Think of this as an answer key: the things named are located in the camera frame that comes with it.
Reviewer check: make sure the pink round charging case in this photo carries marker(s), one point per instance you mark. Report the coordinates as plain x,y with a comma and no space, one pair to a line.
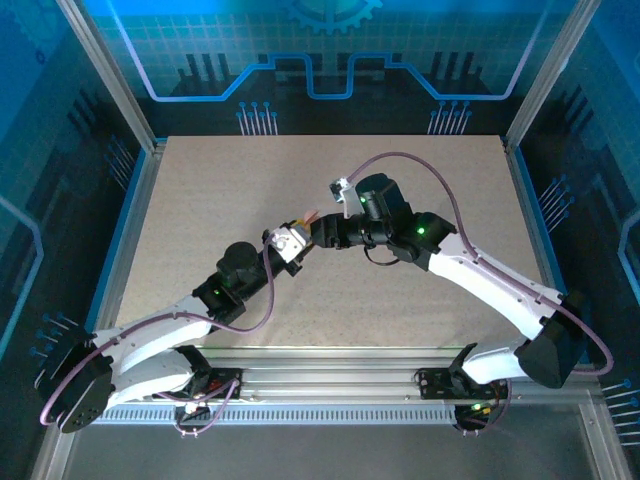
311,216

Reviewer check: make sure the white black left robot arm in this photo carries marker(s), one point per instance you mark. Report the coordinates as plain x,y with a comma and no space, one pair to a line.
150,325

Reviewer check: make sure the aluminium side rail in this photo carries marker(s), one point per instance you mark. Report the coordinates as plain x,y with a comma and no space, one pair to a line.
131,240
539,240

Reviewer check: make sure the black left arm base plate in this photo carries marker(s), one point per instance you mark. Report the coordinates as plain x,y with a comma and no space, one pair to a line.
227,382

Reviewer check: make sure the long aluminium base rail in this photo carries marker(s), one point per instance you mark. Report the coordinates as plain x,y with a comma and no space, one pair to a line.
325,375

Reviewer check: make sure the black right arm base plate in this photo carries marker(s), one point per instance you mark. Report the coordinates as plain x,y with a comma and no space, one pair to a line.
432,382

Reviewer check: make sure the aluminium frame post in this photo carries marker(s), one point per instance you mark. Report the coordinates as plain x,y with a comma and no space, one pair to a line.
602,450
50,460
550,75
110,75

